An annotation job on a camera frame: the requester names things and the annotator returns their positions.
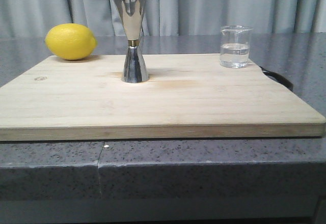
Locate grey pleated curtain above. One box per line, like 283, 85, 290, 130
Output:
1, 0, 325, 38

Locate black cutting board handle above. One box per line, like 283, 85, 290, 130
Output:
260, 66, 293, 91

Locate light wooden cutting board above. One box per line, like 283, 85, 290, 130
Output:
1, 53, 325, 141

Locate silver steel cocktail jigger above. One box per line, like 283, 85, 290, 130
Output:
114, 0, 149, 83

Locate small clear glass beaker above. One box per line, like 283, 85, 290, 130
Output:
220, 25, 253, 69

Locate yellow lemon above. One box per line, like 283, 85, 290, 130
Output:
45, 23, 97, 60

